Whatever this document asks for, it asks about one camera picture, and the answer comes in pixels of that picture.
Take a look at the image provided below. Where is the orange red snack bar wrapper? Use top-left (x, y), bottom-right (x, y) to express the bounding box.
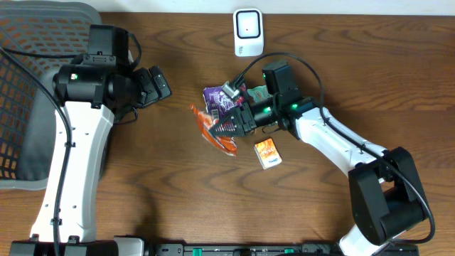
top-left (190, 103), bottom-right (238, 157)

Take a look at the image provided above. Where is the purple snack box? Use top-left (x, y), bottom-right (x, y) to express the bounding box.
top-left (203, 86), bottom-right (245, 119)

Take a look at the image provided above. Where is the teal snack packet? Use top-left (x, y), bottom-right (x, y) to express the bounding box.
top-left (247, 85), bottom-right (271, 103)

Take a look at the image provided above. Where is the small orange snack packet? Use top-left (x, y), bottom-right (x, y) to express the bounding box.
top-left (254, 138), bottom-right (282, 169)

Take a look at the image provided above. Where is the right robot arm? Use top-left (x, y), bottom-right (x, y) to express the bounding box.
top-left (209, 97), bottom-right (430, 255)

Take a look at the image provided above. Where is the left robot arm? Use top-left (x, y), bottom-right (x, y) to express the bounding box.
top-left (9, 64), bottom-right (171, 255)

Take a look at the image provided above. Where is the white barcode scanner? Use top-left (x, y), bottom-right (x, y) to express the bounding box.
top-left (232, 8), bottom-right (264, 57)

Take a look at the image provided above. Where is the grey plastic mesh basket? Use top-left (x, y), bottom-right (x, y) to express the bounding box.
top-left (1, 1), bottom-right (102, 191)

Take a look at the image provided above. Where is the left black cable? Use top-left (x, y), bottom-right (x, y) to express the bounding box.
top-left (0, 31), bottom-right (143, 256)

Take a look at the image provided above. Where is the black cable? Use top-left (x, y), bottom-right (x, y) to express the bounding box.
top-left (0, 31), bottom-right (143, 256)
top-left (222, 51), bottom-right (437, 246)

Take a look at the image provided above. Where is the right black cable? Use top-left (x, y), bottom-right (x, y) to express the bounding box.
top-left (222, 51), bottom-right (437, 246)

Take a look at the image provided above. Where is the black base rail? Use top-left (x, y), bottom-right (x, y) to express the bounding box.
top-left (9, 236), bottom-right (419, 256)

